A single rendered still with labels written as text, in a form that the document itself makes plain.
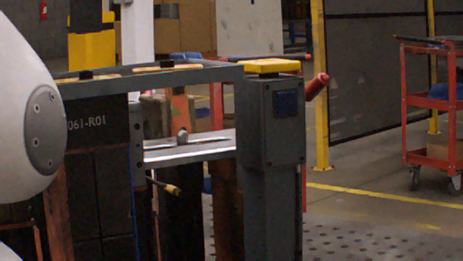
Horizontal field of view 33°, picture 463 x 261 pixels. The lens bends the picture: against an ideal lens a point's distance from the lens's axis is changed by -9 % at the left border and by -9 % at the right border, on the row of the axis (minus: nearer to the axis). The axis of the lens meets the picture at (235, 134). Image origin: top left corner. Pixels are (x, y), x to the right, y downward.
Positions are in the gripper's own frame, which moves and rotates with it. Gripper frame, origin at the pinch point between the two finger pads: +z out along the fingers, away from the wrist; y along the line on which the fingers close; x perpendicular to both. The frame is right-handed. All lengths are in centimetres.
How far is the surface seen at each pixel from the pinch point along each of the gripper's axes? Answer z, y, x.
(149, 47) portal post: 32, 438, -78
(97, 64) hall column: 64, 749, -73
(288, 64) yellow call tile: 7.0, 5.1, -25.7
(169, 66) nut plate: 6.2, 4.1, -10.6
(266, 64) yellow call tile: 6.8, 4.3, -22.7
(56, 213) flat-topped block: 21.5, -2.0, 5.0
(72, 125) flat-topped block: 11.1, -3.5, 2.2
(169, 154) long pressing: 22.3, 31.9, -15.3
